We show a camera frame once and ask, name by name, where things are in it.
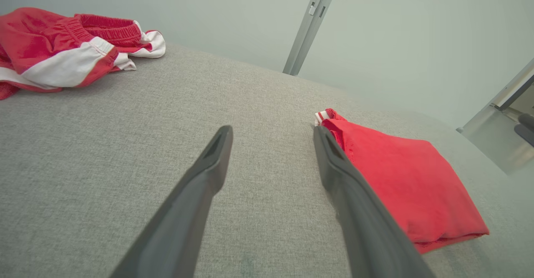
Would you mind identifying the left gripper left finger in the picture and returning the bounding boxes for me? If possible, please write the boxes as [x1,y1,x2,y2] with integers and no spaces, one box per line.
[109,125,233,278]

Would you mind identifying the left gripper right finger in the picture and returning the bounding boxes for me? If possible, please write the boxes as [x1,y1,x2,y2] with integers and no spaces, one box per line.
[313,126,436,278]

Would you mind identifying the red basketball jersey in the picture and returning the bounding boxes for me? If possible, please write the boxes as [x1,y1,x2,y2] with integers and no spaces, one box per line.
[315,108,490,254]

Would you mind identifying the red white shorts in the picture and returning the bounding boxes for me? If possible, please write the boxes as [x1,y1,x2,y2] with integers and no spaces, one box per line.
[0,7,166,100]

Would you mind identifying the grey fabric sofa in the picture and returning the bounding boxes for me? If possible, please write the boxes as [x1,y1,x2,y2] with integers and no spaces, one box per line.
[0,42,534,278]

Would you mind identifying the glass partition frame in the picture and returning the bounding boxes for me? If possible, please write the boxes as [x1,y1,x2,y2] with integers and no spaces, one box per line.
[457,59,534,134]

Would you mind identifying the grey metal frame post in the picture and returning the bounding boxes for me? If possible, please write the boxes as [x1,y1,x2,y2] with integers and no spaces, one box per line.
[283,0,343,76]

